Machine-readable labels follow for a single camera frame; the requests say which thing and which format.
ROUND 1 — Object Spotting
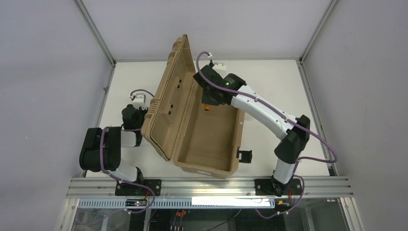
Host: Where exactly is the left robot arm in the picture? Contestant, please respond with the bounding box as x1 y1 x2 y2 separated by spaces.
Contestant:
79 103 148 185

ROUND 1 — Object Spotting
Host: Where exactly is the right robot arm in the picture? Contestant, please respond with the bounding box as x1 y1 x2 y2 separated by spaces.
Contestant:
193 64 310 196

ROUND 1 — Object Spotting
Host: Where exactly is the tan plastic tool box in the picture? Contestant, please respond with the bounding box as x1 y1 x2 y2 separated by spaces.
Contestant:
141 34 245 179

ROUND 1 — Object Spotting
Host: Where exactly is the black lower box latch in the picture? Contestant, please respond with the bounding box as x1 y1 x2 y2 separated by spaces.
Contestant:
236 150 253 164

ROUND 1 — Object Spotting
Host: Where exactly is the small green circuit board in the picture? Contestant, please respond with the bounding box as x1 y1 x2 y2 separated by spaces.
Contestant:
125 199 148 207

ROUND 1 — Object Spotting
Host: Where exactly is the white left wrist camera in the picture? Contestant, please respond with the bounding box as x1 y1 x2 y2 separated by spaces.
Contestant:
130 93 148 110

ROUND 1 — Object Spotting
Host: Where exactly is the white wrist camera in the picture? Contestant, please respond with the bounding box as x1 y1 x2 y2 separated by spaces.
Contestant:
130 93 148 110
212 63 227 76

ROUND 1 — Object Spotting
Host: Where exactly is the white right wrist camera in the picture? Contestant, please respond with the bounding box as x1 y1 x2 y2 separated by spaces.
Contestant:
212 63 227 76

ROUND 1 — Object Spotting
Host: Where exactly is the aluminium left frame post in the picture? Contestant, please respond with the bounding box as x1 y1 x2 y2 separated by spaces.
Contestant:
73 0 116 66

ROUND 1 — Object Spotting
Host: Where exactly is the aluminium frame post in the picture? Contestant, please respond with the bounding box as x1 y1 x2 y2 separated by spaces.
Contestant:
299 0 339 64
73 0 116 66

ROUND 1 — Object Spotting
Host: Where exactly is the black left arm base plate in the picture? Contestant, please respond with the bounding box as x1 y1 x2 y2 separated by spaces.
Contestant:
115 179 162 196

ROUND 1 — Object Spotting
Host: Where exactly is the aluminium front rail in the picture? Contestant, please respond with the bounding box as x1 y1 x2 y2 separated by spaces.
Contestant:
66 176 354 198

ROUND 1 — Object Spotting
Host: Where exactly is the grey slotted cable duct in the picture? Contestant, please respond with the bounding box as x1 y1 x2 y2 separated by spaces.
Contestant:
78 196 275 209

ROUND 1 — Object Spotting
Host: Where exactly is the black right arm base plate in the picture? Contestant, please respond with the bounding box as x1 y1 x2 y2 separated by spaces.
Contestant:
254 179 303 197

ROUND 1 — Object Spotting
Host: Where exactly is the aluminium right frame post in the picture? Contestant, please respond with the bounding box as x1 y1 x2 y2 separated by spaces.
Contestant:
299 0 339 64

